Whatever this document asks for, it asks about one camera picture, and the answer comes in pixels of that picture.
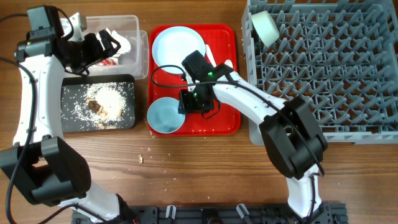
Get red snack wrapper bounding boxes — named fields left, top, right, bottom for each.
left=96, top=57, right=118, bottom=66

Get clear plastic waste bin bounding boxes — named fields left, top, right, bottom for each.
left=83, top=15, right=149, bottom=80

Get white napkin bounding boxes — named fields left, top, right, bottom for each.
left=106, top=28, right=131, bottom=65

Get light blue bowl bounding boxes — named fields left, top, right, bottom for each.
left=147, top=97, right=185, bottom=134

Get food crumb on table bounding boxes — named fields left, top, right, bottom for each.
left=138, top=154, right=143, bottom=164

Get black food waste tray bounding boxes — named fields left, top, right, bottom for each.
left=58, top=73, right=137, bottom=134

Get green bowl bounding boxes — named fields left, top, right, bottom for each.
left=251, top=11, right=280, bottom=47

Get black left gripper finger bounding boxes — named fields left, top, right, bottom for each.
left=81, top=51, right=111, bottom=67
left=98, top=29, right=121, bottom=52

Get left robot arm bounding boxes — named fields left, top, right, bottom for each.
left=1, top=5, right=138, bottom=223

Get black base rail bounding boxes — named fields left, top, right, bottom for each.
left=71, top=202, right=348, bottom=224

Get red serving tray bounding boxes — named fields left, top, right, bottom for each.
left=148, top=24, right=241, bottom=136

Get grey dishwasher rack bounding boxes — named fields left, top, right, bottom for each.
left=241, top=0, right=397, bottom=144

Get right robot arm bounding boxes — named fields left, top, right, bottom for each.
left=157, top=50, right=328, bottom=222

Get white plastic fork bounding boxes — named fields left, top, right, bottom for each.
left=205, top=44, right=217, bottom=67

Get white plastic spoon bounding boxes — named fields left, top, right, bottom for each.
left=224, top=60, right=233, bottom=69

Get rice and food scraps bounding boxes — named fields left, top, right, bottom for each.
left=62, top=83, right=131, bottom=130

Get light blue plate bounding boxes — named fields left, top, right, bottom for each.
left=152, top=26, right=206, bottom=75

